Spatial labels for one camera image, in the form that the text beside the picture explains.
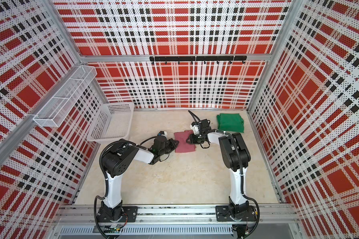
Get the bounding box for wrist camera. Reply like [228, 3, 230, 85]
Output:
[190, 119, 211, 135]
[157, 131, 168, 137]

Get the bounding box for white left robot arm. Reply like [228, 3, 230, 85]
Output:
[94, 135, 179, 223]

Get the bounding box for white wire wall shelf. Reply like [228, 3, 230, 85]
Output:
[33, 65, 97, 127]

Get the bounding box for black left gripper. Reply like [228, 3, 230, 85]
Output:
[160, 138, 180, 156]

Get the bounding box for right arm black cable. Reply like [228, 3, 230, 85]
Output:
[187, 110, 261, 239]

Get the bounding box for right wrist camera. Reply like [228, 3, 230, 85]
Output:
[190, 119, 211, 135]

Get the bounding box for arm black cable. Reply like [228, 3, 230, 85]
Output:
[93, 135, 162, 239]
[187, 110, 261, 239]

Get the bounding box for pink tank top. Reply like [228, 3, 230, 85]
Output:
[174, 130, 196, 153]

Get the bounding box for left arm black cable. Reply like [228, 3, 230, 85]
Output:
[93, 135, 162, 239]

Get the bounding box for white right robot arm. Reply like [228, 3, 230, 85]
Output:
[186, 129, 260, 223]

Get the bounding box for white plastic laundry basket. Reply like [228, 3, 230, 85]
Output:
[87, 102, 135, 144]

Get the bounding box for black wall hook rail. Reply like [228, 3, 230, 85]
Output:
[149, 55, 247, 64]

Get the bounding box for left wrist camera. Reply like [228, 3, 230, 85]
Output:
[157, 131, 168, 137]

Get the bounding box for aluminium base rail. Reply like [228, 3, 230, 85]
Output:
[53, 204, 300, 225]

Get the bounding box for green tank top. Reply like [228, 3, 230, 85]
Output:
[216, 114, 244, 133]

